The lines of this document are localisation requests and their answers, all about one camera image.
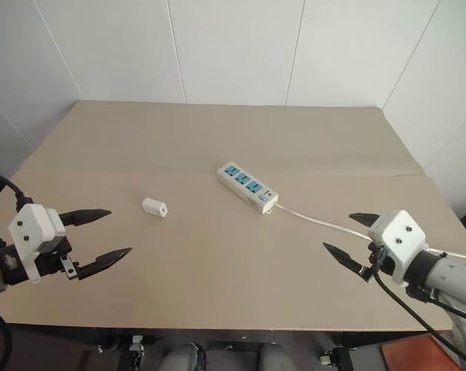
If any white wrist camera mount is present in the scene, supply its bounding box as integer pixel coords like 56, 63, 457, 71
366, 209, 430, 288
7, 203, 68, 284

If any black table frame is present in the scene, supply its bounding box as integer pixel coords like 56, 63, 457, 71
8, 323, 452, 371

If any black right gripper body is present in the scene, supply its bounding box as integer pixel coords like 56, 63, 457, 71
366, 240, 398, 277

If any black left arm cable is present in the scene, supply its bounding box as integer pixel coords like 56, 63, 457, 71
0, 164, 35, 371

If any white plug adapter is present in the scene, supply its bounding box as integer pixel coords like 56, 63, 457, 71
141, 197, 169, 218

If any red floor mat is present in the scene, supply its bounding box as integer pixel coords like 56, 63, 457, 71
379, 333, 452, 371

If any white power strip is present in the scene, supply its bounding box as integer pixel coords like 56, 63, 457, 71
216, 162, 279, 215

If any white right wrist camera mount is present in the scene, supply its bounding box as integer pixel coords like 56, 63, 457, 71
366, 209, 430, 288

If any white power cable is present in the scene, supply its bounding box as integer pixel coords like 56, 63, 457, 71
266, 202, 466, 264

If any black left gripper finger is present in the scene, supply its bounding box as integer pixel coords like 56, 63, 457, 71
77, 247, 134, 281
58, 209, 113, 227

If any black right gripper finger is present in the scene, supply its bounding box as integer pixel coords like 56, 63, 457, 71
322, 242, 373, 285
348, 211, 381, 230

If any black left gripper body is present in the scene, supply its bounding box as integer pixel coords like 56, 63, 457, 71
33, 235, 81, 281

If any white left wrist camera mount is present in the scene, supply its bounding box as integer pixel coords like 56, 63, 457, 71
7, 203, 68, 284

